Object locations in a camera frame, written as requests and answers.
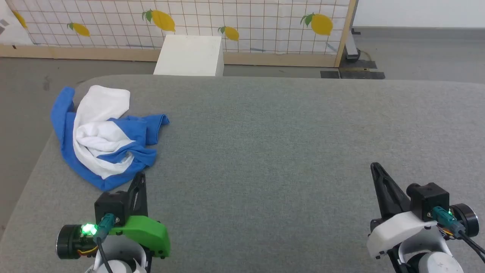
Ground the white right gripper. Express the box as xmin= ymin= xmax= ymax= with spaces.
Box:
xmin=366 ymin=162 xmax=439 ymax=259

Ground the grey squares print panel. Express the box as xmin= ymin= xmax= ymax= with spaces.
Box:
xmin=0 ymin=0 xmax=34 ymax=46

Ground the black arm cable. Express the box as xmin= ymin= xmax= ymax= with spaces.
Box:
xmin=93 ymin=213 xmax=115 ymax=273
xmin=432 ymin=207 xmax=485 ymax=265

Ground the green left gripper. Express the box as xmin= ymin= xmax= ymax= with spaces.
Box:
xmin=109 ymin=173 xmax=171 ymax=259

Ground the lemon print partition panel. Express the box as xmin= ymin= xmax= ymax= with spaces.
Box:
xmin=0 ymin=0 xmax=358 ymax=69

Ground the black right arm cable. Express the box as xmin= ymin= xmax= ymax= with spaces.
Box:
xmin=432 ymin=207 xmax=485 ymax=265

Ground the blue and white t-shirt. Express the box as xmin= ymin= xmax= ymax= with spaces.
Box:
xmin=50 ymin=85 xmax=170 ymax=191

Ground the grey metal partition stand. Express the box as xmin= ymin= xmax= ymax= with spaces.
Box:
xmin=343 ymin=28 xmax=363 ymax=63

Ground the large black floor mat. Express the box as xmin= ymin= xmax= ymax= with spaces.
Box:
xmin=339 ymin=59 xmax=386 ymax=80

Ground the white box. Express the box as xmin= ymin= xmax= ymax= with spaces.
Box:
xmin=153 ymin=35 xmax=225 ymax=77

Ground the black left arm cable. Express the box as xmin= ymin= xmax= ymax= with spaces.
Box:
xmin=93 ymin=213 xmax=115 ymax=273

